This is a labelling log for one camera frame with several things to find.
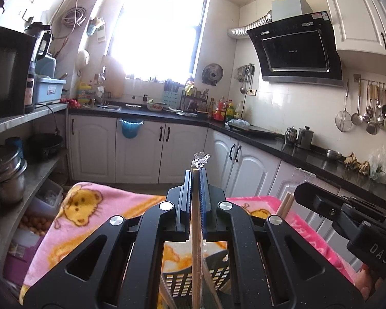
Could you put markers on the teal knife block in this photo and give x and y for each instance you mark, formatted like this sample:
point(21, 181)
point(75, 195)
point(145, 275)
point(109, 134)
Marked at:
point(171, 91)

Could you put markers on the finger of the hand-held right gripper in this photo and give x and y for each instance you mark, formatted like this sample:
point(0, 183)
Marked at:
point(315, 199)

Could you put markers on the row of hanging kitchen utensils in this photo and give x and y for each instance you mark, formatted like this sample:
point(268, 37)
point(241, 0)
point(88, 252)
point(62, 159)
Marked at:
point(370, 112)

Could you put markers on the clear plastic bag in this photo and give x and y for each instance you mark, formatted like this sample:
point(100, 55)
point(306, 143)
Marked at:
point(378, 165)

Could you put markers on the patterned bowl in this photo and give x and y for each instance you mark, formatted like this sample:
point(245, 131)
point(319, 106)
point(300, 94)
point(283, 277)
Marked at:
point(156, 106)

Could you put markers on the person's right hand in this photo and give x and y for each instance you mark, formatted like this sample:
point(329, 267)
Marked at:
point(368, 283)

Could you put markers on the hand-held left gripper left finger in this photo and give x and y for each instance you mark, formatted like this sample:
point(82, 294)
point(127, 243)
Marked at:
point(187, 199)

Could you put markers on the small hanging tools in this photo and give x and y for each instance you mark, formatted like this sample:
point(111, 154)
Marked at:
point(246, 74)

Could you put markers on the white wall cabinet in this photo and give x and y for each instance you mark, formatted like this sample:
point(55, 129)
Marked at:
point(360, 19)

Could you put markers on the blue-grey plastic box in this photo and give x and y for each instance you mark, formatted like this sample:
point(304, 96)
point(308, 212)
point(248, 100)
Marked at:
point(50, 91)

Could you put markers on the steel shelf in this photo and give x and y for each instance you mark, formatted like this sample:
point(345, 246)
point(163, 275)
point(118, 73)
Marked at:
point(19, 117)

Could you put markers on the black cooktop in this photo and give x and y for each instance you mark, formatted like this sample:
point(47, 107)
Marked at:
point(254, 130)

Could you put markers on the silver vent duct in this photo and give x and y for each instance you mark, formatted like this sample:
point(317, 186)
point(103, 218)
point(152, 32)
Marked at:
point(247, 29)

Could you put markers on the pink printed blanket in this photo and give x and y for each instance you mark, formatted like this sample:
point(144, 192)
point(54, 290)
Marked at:
point(83, 219)

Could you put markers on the group of condiment bottles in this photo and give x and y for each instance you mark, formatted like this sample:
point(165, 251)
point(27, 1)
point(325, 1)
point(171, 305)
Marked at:
point(223, 111)

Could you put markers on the ginger roots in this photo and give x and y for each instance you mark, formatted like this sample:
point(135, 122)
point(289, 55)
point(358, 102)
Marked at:
point(357, 164)

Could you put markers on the yellow dish soap bottle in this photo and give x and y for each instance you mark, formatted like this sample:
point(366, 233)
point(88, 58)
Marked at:
point(85, 93)

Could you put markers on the metal bowl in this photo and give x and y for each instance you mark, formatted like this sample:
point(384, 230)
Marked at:
point(334, 154)

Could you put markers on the black microwave oven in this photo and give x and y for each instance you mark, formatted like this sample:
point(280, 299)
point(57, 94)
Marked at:
point(6, 70)

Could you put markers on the clear plastic storage box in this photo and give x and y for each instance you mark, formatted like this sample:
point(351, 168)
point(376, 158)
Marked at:
point(48, 196)

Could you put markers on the wooden cutting board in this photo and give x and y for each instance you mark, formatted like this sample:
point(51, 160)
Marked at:
point(114, 77)

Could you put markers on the black plastic utensil basket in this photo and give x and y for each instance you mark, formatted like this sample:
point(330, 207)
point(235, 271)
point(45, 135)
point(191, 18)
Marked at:
point(180, 283)

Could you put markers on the grey metal kettle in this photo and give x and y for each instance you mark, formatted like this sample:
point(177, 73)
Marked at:
point(305, 138)

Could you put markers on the black pan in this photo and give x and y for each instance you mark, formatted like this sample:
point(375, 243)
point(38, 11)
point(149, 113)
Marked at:
point(46, 144)

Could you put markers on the black electric kettle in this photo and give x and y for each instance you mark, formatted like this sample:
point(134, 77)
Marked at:
point(38, 43)

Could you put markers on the single chopstick pair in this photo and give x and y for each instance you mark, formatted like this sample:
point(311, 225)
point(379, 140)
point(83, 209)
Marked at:
point(284, 204)
point(196, 264)

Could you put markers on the stacked steel pots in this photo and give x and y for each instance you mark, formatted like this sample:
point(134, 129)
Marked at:
point(4, 173)

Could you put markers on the blue hanging bin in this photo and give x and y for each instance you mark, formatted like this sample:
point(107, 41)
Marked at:
point(130, 128)

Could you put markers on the white wall socket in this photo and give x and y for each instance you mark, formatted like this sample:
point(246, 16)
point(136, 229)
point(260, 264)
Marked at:
point(251, 92)

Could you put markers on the kitchen window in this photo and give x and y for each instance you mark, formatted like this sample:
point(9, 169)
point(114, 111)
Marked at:
point(157, 32)

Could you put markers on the white hanging scoop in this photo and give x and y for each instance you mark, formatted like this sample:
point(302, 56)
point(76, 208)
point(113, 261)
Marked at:
point(82, 58)

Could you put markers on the white base cabinets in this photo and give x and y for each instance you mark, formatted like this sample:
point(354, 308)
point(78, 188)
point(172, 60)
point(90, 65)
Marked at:
point(138, 157)

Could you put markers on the black spice rack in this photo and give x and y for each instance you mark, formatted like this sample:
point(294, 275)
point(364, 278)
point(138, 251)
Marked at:
point(194, 101)

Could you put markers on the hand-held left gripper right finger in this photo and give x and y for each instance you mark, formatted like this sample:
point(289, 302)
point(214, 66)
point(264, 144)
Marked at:
point(205, 206)

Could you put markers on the black countertop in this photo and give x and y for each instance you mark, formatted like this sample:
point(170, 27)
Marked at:
point(308, 159)

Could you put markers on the black range hood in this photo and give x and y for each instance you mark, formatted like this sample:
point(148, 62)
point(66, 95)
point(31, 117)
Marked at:
point(296, 51)

